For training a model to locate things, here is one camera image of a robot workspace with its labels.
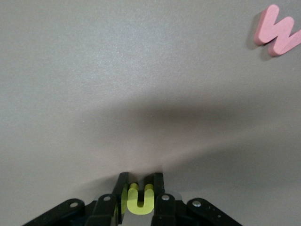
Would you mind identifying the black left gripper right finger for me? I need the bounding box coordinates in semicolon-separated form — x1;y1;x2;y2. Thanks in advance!
150;173;243;226

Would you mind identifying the pink letter w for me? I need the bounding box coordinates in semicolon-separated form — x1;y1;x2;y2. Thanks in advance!
253;4;301;57

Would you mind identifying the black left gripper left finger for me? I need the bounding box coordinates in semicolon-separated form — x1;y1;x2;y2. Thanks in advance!
22;172;130;226

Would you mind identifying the yellow letter u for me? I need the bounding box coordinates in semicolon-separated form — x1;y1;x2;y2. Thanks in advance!
122;183;155;215

